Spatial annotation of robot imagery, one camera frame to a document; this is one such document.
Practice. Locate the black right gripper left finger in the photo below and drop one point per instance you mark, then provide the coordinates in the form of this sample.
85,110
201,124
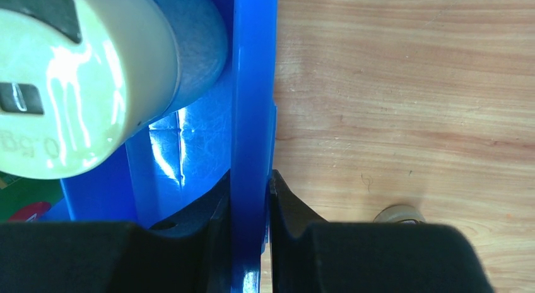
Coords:
188,251

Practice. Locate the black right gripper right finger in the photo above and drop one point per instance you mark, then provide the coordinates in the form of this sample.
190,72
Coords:
311,254

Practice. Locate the blue plastic divided bin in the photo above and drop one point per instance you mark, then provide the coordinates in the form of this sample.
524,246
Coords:
177,159

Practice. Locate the jar with pale yellow lid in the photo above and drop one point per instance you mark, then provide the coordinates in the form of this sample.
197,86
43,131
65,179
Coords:
80,77

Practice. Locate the small black pepper shaker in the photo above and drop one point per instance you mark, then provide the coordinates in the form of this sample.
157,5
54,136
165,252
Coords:
405,214

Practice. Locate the green label sauce bottle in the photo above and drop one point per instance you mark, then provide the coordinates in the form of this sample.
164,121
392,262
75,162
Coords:
27,200

